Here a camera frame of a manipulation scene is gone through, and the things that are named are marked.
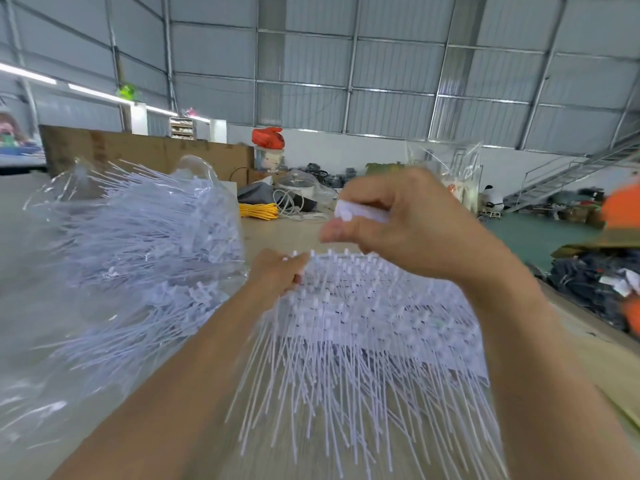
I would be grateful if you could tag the person's right hand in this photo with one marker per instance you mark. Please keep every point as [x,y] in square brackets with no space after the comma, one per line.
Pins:
[415,224]

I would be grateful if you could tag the person's left hand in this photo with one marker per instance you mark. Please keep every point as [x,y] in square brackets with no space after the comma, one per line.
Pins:
[272,272]

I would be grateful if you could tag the person's right thumb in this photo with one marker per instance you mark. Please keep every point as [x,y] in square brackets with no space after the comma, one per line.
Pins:
[350,230]

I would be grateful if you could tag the person's left fingers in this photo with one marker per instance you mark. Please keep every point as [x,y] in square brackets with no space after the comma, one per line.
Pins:
[296,268]

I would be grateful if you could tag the person's left forearm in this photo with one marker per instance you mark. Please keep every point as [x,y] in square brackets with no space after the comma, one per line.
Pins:
[170,389]

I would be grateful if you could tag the person's right forearm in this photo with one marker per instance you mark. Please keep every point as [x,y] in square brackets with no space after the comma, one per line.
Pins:
[545,384]

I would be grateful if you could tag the pile of dark motors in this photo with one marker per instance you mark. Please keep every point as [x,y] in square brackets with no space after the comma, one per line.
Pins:
[330,175]

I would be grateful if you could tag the white round appliance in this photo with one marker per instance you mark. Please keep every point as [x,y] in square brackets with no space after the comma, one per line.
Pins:
[298,183]

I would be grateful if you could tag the grey fabric bundle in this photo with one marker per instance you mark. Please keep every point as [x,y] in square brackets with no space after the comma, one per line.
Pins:
[256,194]

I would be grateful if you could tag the clear jar with picture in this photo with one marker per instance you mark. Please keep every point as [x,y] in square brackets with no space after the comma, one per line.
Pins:
[269,159]

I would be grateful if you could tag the red plastic bag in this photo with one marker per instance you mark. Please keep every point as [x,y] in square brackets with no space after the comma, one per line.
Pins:
[268,137]

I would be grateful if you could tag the pile of bagged white ties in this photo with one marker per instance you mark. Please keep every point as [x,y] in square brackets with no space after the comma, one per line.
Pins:
[145,259]

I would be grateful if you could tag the white shelf unit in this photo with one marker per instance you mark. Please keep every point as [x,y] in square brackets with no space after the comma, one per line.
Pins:
[182,127]

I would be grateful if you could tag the brown cardboard panel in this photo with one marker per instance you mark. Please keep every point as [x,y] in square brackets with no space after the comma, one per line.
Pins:
[145,152]

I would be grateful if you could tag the white column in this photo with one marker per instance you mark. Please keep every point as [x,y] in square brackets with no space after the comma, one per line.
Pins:
[138,118]

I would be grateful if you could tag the metal staircase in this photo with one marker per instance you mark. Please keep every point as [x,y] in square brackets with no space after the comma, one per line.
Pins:
[570,174]

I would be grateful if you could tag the pile of dark clothing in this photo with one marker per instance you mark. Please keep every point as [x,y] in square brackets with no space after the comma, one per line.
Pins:
[590,284]

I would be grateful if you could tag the fluorescent tube light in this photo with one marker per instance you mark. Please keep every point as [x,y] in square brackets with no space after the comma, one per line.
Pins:
[100,93]
[27,73]

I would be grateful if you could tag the orange cloth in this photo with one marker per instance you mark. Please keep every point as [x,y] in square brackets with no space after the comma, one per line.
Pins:
[622,207]

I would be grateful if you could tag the colourful poster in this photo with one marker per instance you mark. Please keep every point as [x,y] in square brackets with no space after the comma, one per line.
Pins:
[15,134]

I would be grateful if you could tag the clear plastic bag with frame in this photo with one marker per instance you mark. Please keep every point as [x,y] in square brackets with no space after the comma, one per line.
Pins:
[450,167]

